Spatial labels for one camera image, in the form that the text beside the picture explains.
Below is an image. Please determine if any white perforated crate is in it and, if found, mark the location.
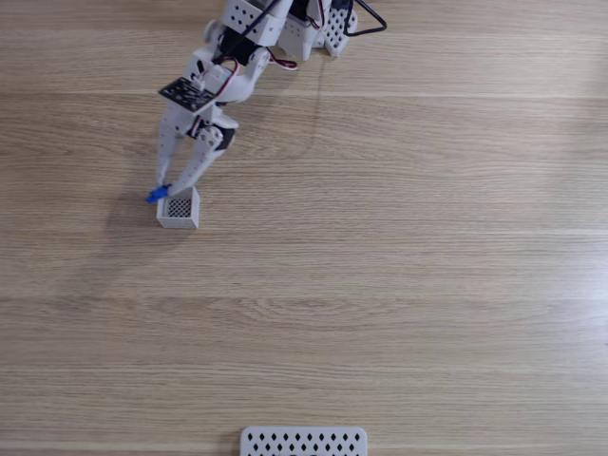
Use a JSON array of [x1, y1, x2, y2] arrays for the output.
[[156, 185, 201, 231]]

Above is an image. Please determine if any black camera circuit board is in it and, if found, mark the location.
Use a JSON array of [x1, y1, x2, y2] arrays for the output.
[[158, 65, 238, 114]]

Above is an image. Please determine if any white perforated base plate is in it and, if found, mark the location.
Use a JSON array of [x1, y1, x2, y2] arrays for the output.
[[322, 6, 359, 59]]

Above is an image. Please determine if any black cable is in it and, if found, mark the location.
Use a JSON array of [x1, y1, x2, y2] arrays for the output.
[[344, 0, 389, 38]]

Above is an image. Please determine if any red white servo cable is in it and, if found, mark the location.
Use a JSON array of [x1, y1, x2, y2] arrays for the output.
[[267, 46, 300, 72]]

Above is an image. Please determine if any blue peg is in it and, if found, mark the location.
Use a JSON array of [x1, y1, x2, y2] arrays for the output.
[[144, 183, 173, 204]]

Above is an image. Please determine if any white perforated tray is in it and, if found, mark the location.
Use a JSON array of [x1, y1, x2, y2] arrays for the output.
[[239, 426, 369, 456]]

